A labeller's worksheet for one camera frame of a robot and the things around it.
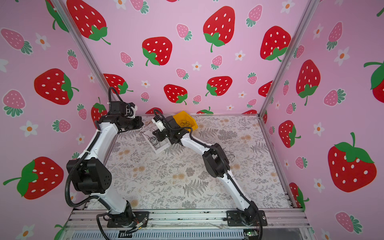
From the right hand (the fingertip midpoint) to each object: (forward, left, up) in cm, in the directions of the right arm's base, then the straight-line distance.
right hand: (153, 132), depth 92 cm
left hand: (+1, +4, +8) cm, 9 cm away
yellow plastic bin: (+27, -13, -10) cm, 32 cm away
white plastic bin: (-1, -5, -11) cm, 12 cm away
